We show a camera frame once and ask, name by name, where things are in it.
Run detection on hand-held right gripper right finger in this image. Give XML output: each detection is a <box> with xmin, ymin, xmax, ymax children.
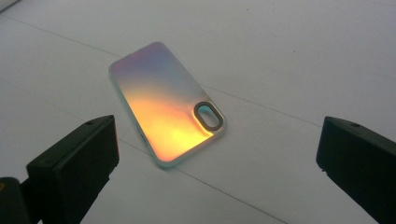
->
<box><xmin>315</xmin><ymin>116</ymin><xmax>396</xmax><ymax>224</ymax></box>

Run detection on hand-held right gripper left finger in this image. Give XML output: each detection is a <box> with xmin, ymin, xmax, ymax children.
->
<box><xmin>25</xmin><ymin>114</ymin><xmax>120</xmax><ymax>224</ymax></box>

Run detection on iridescent phone case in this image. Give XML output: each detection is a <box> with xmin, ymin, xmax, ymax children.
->
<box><xmin>107</xmin><ymin>41</ymin><xmax>228</xmax><ymax>169</ymax></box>

